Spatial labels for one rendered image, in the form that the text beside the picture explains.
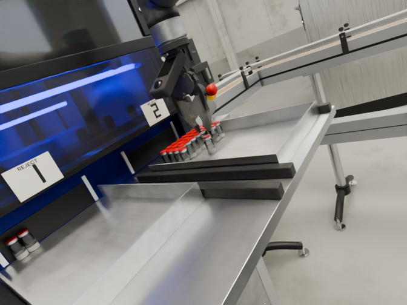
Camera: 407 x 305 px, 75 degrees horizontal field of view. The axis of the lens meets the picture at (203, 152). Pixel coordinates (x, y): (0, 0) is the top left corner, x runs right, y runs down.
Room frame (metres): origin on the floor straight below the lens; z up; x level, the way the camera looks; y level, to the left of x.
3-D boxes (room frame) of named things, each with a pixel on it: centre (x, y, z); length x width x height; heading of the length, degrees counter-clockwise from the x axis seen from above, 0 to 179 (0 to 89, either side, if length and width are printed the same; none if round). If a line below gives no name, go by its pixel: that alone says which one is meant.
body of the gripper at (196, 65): (0.64, -0.04, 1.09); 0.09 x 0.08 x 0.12; 137
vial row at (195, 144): (0.68, 0.01, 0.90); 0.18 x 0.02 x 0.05; 137
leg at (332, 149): (1.34, -0.68, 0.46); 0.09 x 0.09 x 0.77; 47
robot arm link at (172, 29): (0.64, -0.03, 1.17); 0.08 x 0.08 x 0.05
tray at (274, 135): (0.61, -0.07, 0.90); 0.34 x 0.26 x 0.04; 47
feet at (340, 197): (1.34, -0.68, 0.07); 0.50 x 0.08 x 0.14; 137
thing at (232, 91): (1.25, -0.16, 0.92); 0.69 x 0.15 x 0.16; 137
